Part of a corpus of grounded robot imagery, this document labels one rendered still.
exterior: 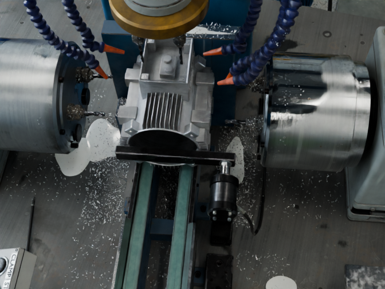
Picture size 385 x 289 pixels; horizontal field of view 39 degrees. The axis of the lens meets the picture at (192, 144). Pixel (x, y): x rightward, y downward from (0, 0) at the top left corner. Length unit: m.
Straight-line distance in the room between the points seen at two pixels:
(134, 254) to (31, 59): 0.46
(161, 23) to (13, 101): 0.37
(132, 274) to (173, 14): 0.54
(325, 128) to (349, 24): 0.68
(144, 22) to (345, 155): 0.47
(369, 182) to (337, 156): 0.12
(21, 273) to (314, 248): 0.66
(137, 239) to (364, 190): 0.50
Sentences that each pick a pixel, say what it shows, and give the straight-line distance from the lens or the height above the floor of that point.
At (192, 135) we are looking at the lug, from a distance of 1.09.
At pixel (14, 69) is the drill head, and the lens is 1.15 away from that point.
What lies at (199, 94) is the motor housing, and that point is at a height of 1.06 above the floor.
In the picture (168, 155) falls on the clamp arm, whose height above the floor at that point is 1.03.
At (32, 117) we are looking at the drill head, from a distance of 1.13.
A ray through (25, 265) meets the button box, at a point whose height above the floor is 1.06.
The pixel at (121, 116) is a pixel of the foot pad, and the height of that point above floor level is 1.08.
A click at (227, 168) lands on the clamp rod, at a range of 1.11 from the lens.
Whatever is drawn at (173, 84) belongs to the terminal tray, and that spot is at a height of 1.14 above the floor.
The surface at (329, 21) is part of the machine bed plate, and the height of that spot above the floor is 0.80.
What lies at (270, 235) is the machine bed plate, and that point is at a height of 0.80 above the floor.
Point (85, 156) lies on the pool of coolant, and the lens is 1.42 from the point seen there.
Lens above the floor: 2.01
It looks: 60 degrees down
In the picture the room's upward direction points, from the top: 3 degrees counter-clockwise
